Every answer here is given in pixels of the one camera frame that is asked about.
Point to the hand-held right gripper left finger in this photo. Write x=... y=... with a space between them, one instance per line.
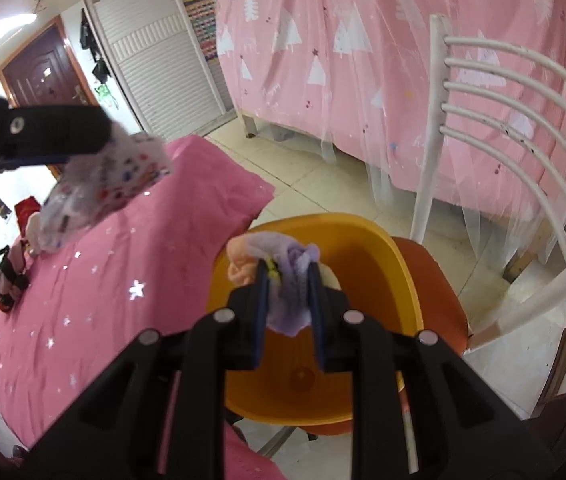
x=262 y=310

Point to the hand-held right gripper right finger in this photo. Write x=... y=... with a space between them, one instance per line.
x=315 y=310

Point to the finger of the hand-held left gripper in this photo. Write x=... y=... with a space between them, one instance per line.
x=38 y=161
x=53 y=127

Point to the purple tissue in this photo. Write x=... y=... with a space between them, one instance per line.
x=288 y=315

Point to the yellow plastic basin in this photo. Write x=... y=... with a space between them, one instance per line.
x=363 y=250

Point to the white dotted cloth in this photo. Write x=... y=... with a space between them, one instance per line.
x=113 y=180

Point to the peach crumpled cloth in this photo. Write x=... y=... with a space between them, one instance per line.
x=243 y=267

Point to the red cloth item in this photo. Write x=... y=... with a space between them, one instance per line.
x=25 y=212

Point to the brown door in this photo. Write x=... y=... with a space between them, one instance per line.
x=43 y=70

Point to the black hanging bag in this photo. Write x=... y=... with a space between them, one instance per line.
x=94 y=55

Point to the fluorescent tube light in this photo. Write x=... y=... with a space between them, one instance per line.
x=5 y=23

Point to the white louvred door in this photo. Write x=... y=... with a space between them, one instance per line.
x=153 y=60

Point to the pink star-print bedsheet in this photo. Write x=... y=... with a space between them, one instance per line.
x=113 y=335

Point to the white chair with orange seat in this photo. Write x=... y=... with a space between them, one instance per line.
x=428 y=160

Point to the pink tree-print sheet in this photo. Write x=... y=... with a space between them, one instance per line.
x=363 y=85

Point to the dark small wall picture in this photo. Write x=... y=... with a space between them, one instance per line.
x=1 y=208

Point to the colourful wall poster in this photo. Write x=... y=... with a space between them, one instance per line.
x=203 y=25

